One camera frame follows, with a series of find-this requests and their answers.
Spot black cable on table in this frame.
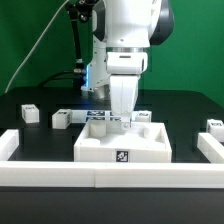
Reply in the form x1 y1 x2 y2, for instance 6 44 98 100
38 69 88 88

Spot white U-shaped obstacle fence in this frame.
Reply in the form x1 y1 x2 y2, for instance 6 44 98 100
0 129 224 188

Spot white square table top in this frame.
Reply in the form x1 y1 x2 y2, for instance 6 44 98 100
74 120 172 163

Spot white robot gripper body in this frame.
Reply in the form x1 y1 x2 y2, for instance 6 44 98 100
106 52 148 129

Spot fiducial tag sheet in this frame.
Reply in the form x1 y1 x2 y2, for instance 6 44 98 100
72 110 121 123

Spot grey cable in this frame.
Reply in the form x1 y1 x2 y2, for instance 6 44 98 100
3 0 72 96

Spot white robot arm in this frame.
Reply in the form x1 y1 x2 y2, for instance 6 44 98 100
82 0 174 129

